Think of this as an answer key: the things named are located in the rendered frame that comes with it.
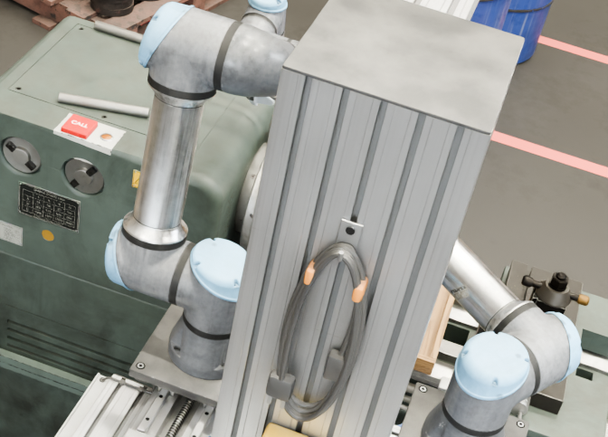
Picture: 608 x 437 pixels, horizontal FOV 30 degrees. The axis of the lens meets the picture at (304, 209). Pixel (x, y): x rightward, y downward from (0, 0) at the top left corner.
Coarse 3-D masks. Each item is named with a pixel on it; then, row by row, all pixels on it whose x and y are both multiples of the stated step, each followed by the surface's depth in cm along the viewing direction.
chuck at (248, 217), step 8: (256, 176) 252; (256, 184) 252; (256, 192) 252; (248, 200) 252; (248, 208) 252; (248, 216) 253; (248, 224) 254; (248, 232) 255; (240, 240) 258; (248, 240) 257
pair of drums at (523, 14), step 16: (480, 0) 473; (496, 0) 479; (512, 0) 536; (528, 0) 538; (544, 0) 545; (480, 16) 480; (496, 16) 486; (512, 16) 541; (528, 16) 545; (544, 16) 556; (512, 32) 547; (528, 32) 552; (528, 48) 562
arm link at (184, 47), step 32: (160, 32) 179; (192, 32) 178; (224, 32) 178; (160, 64) 181; (192, 64) 179; (160, 96) 184; (192, 96) 183; (160, 128) 187; (192, 128) 188; (160, 160) 190; (192, 160) 193; (160, 192) 193; (128, 224) 198; (160, 224) 196; (128, 256) 198; (160, 256) 197; (128, 288) 203; (160, 288) 199
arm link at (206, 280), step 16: (208, 240) 201; (224, 240) 202; (192, 256) 197; (208, 256) 198; (224, 256) 199; (240, 256) 200; (176, 272) 198; (192, 272) 197; (208, 272) 195; (224, 272) 196; (240, 272) 197; (176, 288) 198; (192, 288) 197; (208, 288) 195; (224, 288) 195; (176, 304) 201; (192, 304) 199; (208, 304) 198; (224, 304) 197; (192, 320) 202; (208, 320) 200; (224, 320) 200
